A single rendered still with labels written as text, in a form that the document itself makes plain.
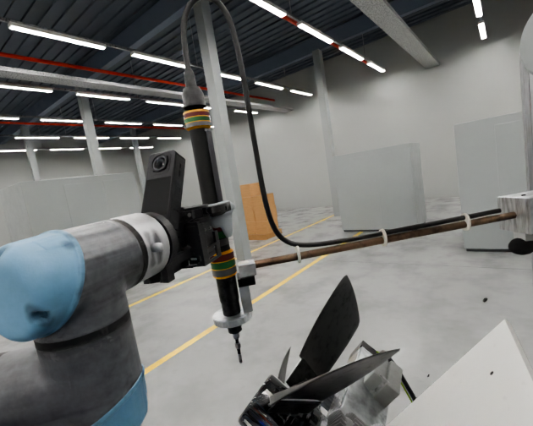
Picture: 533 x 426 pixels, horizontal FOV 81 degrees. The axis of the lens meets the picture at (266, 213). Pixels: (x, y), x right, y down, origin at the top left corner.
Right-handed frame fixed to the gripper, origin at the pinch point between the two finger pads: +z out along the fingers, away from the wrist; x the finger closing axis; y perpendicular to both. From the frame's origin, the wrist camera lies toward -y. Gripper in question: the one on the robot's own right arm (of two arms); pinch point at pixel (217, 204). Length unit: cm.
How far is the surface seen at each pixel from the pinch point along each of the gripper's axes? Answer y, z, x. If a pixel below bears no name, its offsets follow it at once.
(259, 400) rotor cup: 41.5, 4.1, -0.7
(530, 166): 9, 110, 91
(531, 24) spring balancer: -25, 31, 60
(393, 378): 53, 29, 26
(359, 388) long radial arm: 54, 27, 18
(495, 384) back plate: 35, 4, 41
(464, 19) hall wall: -390, 1144, 374
